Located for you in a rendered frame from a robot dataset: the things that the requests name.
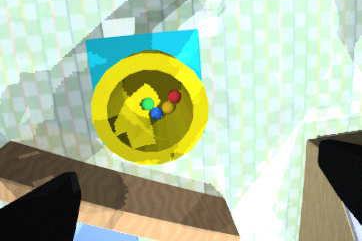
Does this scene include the light wooden plank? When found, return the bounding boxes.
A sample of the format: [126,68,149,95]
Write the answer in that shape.
[0,140,241,241]

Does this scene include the blue marble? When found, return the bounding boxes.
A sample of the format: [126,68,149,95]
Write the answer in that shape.
[150,106,164,120]

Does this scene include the dark green marble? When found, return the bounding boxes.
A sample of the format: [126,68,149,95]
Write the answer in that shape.
[141,97,154,110]

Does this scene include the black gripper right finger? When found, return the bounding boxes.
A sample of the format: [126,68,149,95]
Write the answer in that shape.
[318,140,362,226]

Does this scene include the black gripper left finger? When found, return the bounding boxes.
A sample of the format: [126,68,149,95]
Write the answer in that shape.
[0,172,83,241]

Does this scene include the yellow cup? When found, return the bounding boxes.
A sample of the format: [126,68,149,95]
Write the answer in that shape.
[90,50,209,166]

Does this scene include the red marble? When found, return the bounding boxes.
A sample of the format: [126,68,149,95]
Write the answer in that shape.
[168,89,181,102]

